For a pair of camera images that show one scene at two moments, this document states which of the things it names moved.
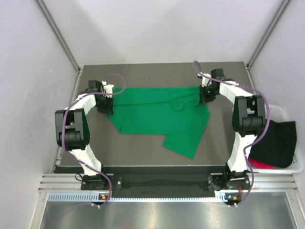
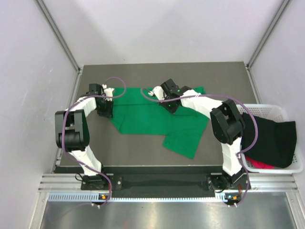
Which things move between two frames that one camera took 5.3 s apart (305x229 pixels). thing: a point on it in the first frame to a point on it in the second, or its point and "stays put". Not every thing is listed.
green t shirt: [175, 112] stays put
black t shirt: [277, 148] stays put
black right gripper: [203, 98] to [171, 110]
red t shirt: [256, 164] stays put
